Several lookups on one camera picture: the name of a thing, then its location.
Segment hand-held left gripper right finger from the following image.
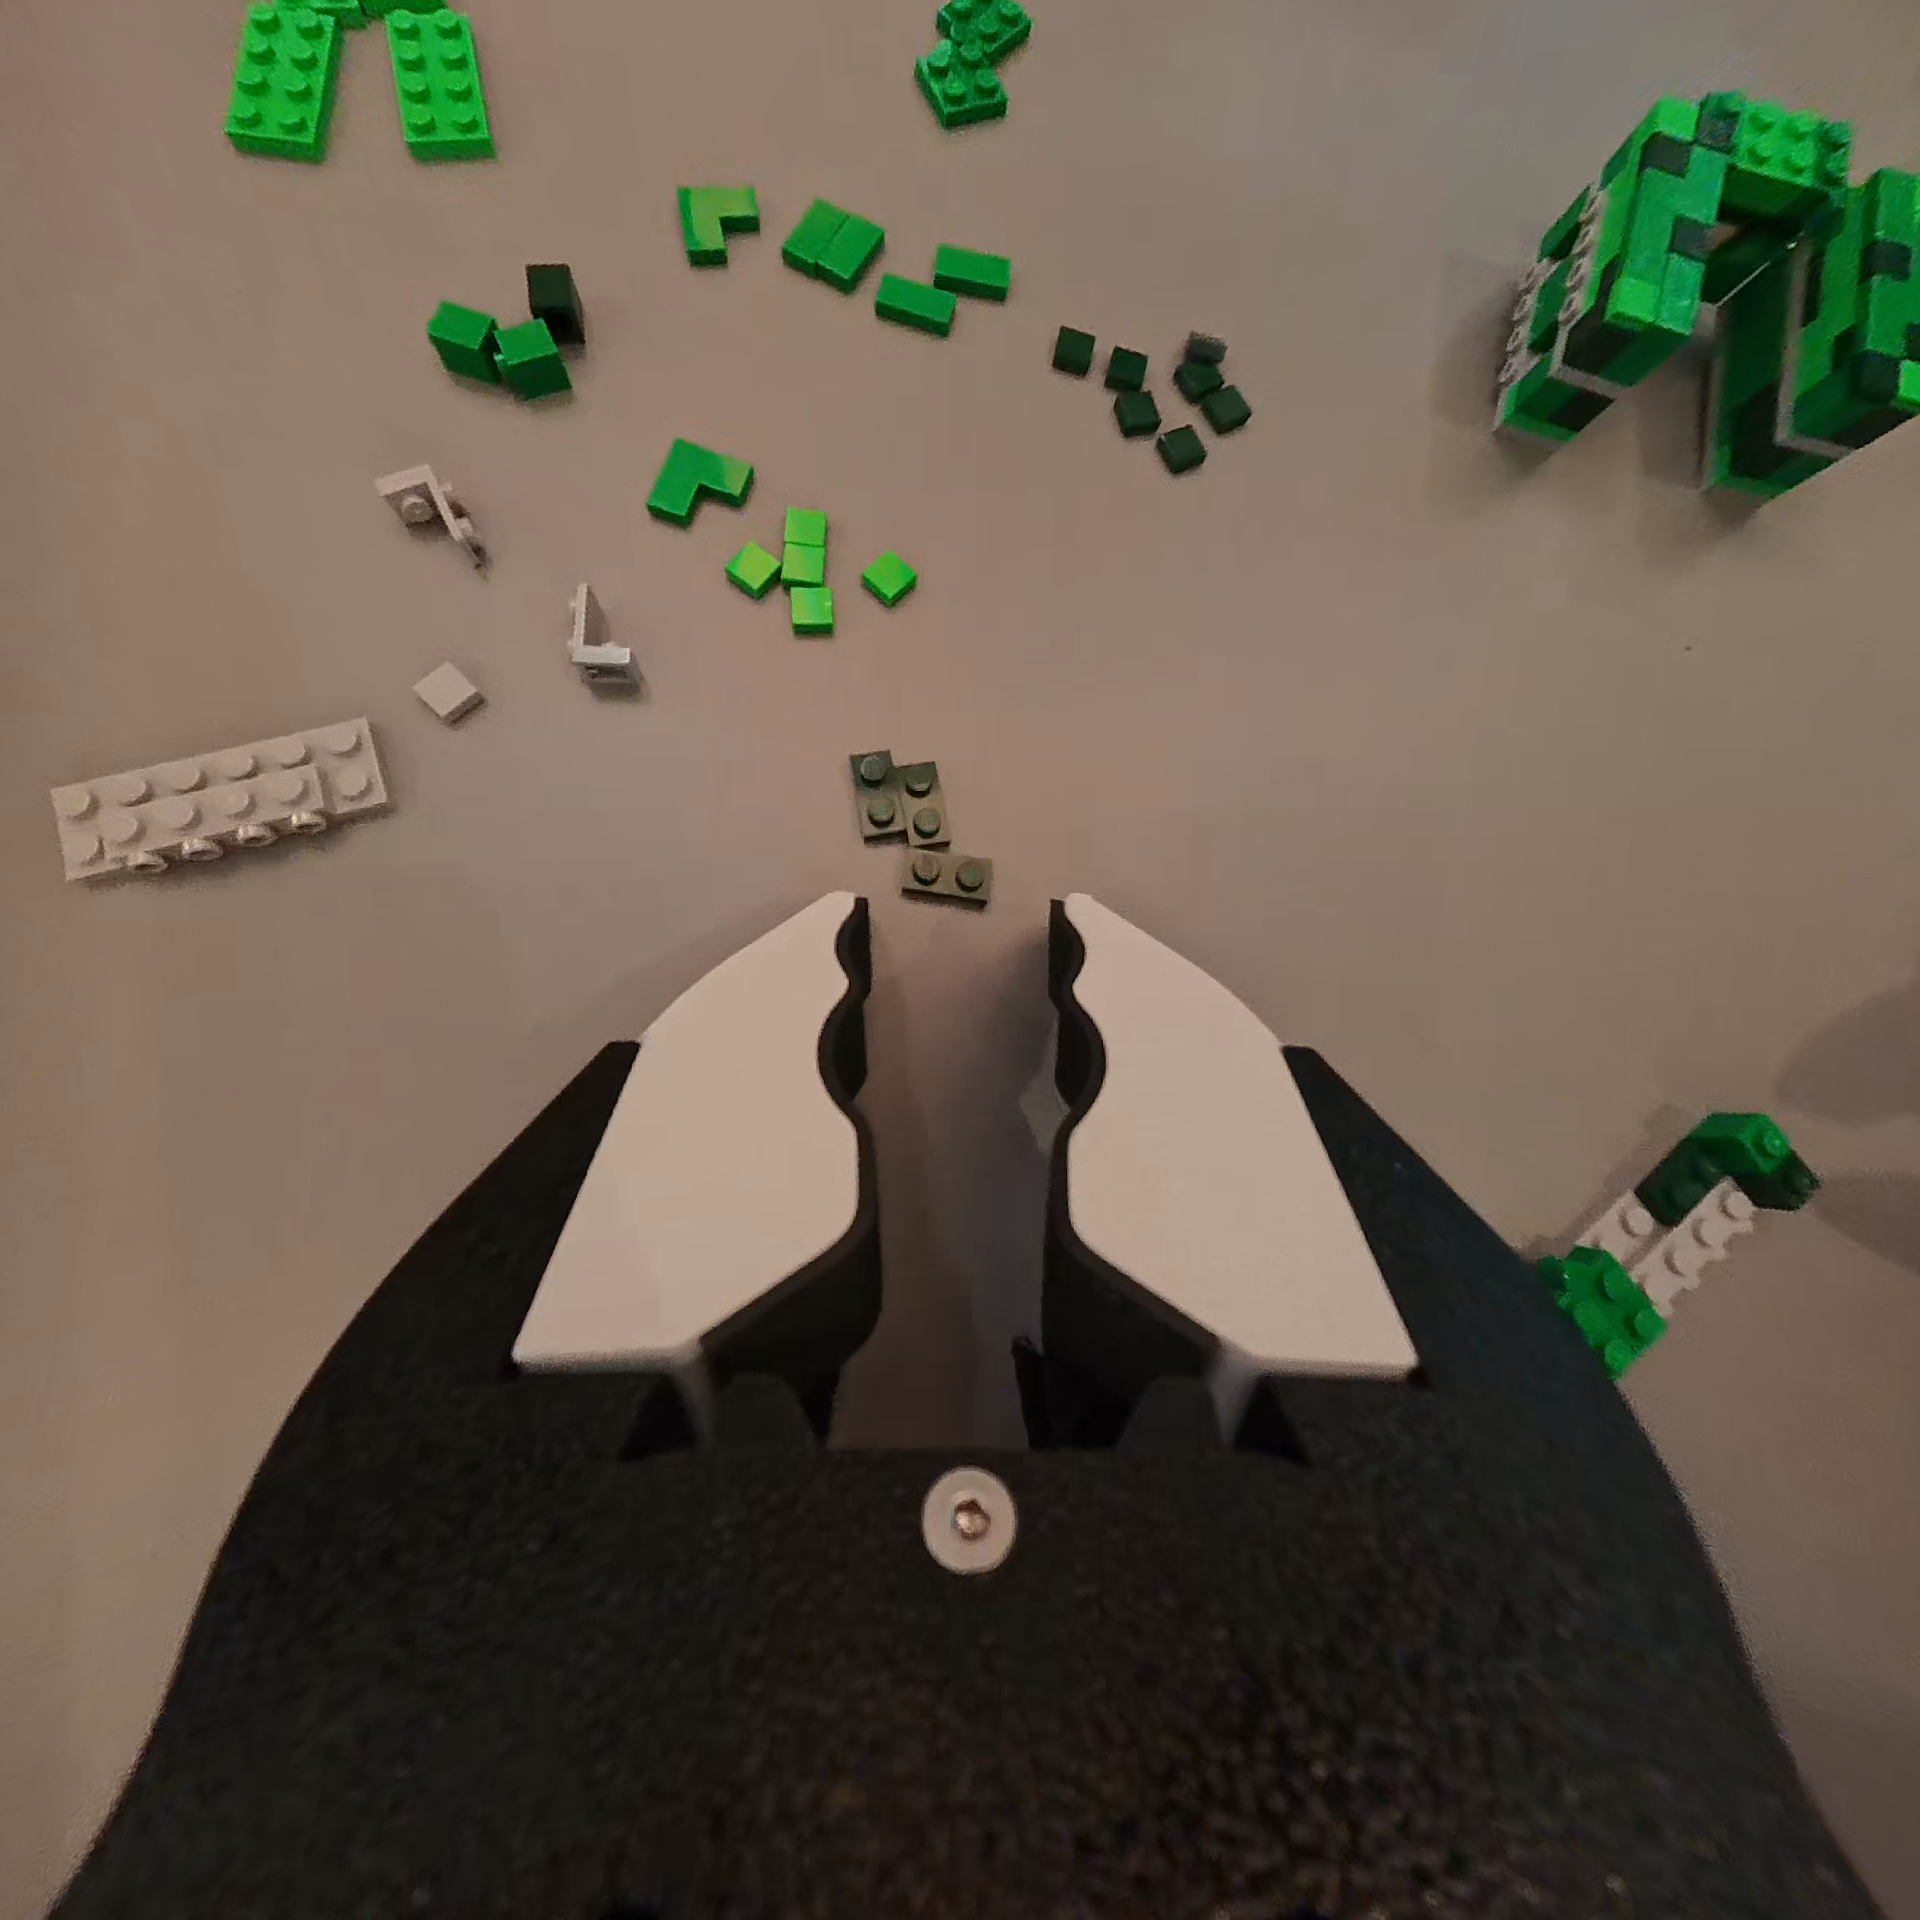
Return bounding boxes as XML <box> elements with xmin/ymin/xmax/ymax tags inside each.
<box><xmin>1041</xmin><ymin>893</ymin><xmax>1421</xmax><ymax>1454</ymax></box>

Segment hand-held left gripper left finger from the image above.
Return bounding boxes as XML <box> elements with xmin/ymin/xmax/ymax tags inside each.
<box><xmin>510</xmin><ymin>889</ymin><xmax>883</xmax><ymax>1450</ymax></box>

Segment green and grey brick assembly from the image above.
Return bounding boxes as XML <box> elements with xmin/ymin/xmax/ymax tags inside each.
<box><xmin>1532</xmin><ymin>1110</ymin><xmax>1824</xmax><ymax>1383</ymax></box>

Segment light grey long studded plate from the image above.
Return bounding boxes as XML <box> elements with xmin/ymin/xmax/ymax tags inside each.
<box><xmin>47</xmin><ymin>762</ymin><xmax>335</xmax><ymax>889</ymax></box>
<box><xmin>89</xmin><ymin>715</ymin><xmax>395</xmax><ymax>823</ymax></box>

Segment bright green corner tile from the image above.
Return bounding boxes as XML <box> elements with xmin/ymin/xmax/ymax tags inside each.
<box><xmin>671</xmin><ymin>181</ymin><xmax>763</xmax><ymax>271</ymax></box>
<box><xmin>642</xmin><ymin>437</ymin><xmax>758</xmax><ymax>533</ymax></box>

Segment cluster of dark green tiles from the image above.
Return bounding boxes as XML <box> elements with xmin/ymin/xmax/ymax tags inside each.
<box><xmin>1049</xmin><ymin>323</ymin><xmax>1255</xmax><ymax>481</ymax></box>

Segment green brick model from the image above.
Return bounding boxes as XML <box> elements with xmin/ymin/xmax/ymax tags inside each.
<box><xmin>1487</xmin><ymin>91</ymin><xmax>1920</xmax><ymax>501</ymax></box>

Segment green stacked bricks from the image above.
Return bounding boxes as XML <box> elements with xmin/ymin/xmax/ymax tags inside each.
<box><xmin>912</xmin><ymin>0</ymin><xmax>1037</xmax><ymax>133</ymax></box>

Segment light grey bracket brick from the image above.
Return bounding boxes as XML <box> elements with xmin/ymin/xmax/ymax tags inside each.
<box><xmin>371</xmin><ymin>462</ymin><xmax>492</xmax><ymax>575</ymax></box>
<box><xmin>564</xmin><ymin>580</ymin><xmax>646</xmax><ymax>697</ymax></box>

